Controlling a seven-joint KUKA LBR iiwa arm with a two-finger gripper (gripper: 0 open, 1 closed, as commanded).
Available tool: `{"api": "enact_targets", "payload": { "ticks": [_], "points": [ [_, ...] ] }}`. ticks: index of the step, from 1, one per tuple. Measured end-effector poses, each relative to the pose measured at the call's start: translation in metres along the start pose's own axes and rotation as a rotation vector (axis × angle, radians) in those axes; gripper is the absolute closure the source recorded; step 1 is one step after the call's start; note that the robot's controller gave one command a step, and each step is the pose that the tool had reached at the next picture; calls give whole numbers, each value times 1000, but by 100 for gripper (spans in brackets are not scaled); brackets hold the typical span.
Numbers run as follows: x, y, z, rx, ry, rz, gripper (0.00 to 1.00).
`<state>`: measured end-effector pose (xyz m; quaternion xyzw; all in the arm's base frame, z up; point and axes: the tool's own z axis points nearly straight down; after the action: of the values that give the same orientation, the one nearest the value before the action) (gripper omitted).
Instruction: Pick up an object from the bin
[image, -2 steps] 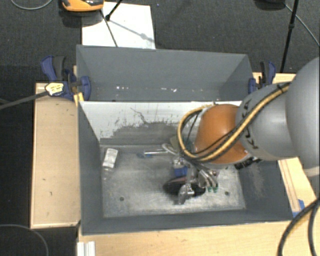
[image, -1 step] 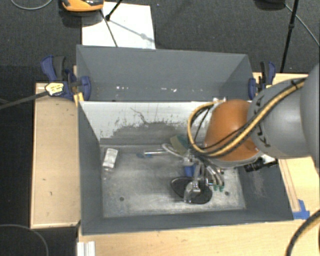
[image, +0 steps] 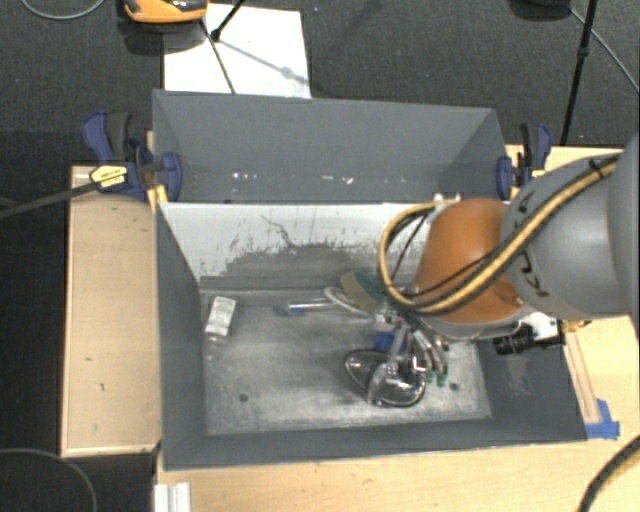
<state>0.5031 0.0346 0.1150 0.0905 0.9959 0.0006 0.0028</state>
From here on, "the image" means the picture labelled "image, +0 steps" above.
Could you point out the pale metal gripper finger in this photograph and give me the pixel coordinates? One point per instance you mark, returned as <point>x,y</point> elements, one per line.
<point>406,383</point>
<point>382,381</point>

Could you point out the dark sunglasses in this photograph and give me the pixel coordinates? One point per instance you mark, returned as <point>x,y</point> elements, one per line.
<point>361,365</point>

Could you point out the small blue block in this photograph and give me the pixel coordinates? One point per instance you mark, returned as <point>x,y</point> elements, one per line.
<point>382,342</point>

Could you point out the grey metal bin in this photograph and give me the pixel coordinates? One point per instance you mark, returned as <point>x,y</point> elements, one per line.
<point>300,360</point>

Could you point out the green and beige sponge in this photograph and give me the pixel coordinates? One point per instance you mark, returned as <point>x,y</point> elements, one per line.
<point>361,287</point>

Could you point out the clear pen with blue caps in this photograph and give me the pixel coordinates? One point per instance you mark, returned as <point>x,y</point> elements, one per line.
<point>300,307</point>

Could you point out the pale wood board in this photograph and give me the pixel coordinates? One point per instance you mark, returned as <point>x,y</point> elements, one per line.
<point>112,320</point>

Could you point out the black cylinder on white bracket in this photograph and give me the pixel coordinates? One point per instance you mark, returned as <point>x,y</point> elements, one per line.
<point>515,344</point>

